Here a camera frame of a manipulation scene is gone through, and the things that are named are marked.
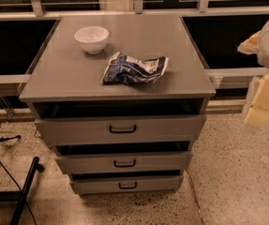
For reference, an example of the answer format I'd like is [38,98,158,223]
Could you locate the grey top drawer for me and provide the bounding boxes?
[35,114,205,145]

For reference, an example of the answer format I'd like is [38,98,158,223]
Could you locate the grey bottom drawer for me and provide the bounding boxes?
[70,175,183,194]

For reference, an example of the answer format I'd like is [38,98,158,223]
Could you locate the black floor cable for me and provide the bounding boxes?
[0,106,38,225]

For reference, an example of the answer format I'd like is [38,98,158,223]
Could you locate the white ceramic bowl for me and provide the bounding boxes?
[74,26,109,54]

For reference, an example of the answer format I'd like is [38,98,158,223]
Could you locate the crumpled blue chip bag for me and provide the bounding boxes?
[101,52,169,84]

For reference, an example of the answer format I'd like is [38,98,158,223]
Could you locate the grey drawer cabinet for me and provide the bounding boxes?
[19,14,217,196]

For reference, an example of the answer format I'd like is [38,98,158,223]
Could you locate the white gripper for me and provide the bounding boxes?
[237,20,269,128]

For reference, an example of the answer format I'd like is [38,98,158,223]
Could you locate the black metal stand leg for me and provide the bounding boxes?
[0,157,44,225]

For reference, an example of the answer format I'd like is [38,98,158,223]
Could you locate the metal window railing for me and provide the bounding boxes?
[0,0,269,92]

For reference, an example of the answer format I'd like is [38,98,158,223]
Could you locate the grey drawer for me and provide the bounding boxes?
[56,151,192,174]
[35,114,205,145]
[70,175,183,194]

